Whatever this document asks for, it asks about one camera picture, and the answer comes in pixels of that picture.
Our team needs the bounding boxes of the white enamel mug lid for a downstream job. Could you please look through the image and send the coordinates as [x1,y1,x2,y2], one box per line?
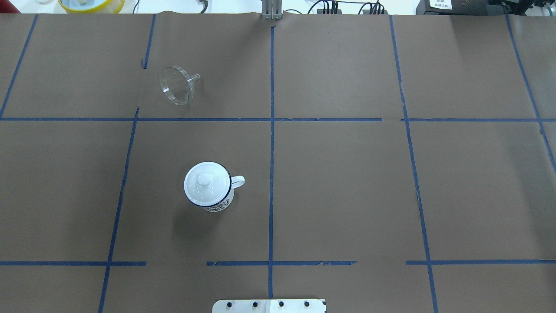
[184,162,232,206]

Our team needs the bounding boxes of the clear plastic funnel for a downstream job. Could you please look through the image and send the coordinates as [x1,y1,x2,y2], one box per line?
[159,66,201,106]

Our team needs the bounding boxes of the white enamel mug blue rim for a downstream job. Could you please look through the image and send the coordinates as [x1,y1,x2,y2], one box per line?
[184,162,246,213]

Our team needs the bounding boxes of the blue tape strip centre lengthwise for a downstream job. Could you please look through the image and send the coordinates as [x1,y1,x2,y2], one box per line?
[267,26,275,299]

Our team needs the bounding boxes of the blue tape strip lengthwise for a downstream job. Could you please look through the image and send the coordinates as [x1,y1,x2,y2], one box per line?
[267,26,275,299]
[388,15,439,313]
[98,14,157,313]

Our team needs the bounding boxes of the brown paper table cover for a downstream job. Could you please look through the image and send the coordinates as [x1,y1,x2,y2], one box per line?
[1,12,555,313]

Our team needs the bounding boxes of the white metal mounting plate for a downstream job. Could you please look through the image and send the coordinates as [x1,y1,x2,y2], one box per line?
[212,299,327,313]

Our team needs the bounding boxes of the blue tape strip near crosswise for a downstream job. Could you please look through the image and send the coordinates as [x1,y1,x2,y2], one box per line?
[0,259,556,267]

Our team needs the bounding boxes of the blue tape strip crosswise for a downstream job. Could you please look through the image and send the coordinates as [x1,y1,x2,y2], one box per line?
[0,259,556,267]
[400,118,556,123]

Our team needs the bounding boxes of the blue tape strip right crosswise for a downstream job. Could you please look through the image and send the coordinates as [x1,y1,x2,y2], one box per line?
[400,118,556,123]

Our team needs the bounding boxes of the blue tape strip right lengthwise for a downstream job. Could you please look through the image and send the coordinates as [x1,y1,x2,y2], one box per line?
[388,15,439,313]

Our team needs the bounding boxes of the black device with label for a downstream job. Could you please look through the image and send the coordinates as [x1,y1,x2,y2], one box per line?
[415,0,509,16]

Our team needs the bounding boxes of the yellow rimmed bowl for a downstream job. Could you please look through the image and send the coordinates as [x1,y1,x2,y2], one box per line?
[57,0,125,14]

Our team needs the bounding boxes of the blue tape strip far right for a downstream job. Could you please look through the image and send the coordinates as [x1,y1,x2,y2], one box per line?
[504,14,556,173]

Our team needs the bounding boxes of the blue tape strip far left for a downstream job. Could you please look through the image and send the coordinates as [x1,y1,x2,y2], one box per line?
[1,13,39,119]

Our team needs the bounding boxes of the grey metal bracket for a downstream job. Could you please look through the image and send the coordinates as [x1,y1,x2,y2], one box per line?
[261,0,283,20]

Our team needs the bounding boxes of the black cable plugs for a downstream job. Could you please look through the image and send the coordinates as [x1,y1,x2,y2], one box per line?
[305,0,388,15]

